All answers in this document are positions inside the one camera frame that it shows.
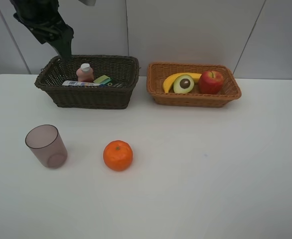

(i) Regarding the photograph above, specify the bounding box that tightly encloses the tan wicker basket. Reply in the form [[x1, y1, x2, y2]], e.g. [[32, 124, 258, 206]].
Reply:
[[146, 62, 242, 108]]

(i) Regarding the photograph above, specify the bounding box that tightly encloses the red apple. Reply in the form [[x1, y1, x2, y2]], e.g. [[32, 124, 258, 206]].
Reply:
[[198, 71, 224, 95]]

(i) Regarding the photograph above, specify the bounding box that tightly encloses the black bottle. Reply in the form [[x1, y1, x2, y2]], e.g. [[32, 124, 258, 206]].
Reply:
[[93, 75, 122, 88]]

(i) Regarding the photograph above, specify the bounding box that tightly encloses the pink lotion bottle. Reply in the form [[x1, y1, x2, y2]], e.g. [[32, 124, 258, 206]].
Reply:
[[76, 63, 94, 83]]

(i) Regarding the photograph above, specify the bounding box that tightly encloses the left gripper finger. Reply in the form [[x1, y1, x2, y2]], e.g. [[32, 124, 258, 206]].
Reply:
[[48, 34, 74, 59]]

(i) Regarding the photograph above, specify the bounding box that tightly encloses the translucent purple plastic cup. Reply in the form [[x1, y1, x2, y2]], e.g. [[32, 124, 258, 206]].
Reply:
[[25, 124, 68, 169]]

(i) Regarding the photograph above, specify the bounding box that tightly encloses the yellow banana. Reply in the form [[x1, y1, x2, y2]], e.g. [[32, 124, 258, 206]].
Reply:
[[162, 72, 202, 93]]

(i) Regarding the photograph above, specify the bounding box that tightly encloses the white blue shampoo bottle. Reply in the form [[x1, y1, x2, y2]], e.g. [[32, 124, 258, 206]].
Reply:
[[62, 80, 105, 87]]

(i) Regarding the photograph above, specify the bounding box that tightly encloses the avocado half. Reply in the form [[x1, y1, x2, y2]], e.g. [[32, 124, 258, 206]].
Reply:
[[173, 74, 194, 94]]

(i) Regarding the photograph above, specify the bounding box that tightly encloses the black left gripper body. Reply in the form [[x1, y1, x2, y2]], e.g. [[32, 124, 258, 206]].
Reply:
[[13, 13, 74, 44]]

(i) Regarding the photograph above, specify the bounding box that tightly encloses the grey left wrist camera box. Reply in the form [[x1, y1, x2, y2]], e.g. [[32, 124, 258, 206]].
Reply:
[[79, 0, 96, 6]]

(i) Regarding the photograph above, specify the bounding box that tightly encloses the dark brown wicker basket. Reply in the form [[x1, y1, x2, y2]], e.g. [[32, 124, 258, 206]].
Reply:
[[35, 55, 139, 110]]

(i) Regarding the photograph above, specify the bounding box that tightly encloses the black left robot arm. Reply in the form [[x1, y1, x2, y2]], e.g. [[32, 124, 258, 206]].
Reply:
[[10, 0, 74, 59]]

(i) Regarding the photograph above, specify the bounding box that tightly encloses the orange mandarin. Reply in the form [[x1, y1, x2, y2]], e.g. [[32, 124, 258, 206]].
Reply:
[[103, 140, 133, 171]]

